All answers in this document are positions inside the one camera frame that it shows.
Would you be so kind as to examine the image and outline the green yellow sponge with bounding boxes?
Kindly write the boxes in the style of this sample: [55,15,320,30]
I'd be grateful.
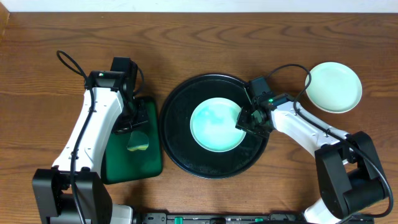
[127,131,149,152]

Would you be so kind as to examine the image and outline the mint plate front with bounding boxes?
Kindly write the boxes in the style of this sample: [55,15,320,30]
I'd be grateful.
[190,98,246,153]

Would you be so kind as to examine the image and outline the mint plate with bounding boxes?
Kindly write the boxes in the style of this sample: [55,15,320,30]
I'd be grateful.
[305,62,363,113]
[190,98,246,153]

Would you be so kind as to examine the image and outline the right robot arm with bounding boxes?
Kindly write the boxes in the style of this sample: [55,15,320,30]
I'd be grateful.
[236,77,393,223]

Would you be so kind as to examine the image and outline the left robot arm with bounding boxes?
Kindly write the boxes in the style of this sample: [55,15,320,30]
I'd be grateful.
[32,57,149,223]

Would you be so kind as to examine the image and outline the black round tray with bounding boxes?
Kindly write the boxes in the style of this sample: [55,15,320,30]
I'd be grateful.
[159,74,269,179]

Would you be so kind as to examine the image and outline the green rectangular tray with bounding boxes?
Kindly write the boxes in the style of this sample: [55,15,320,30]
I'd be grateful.
[101,96,162,184]

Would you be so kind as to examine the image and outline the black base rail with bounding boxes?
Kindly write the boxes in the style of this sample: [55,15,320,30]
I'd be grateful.
[132,213,307,224]

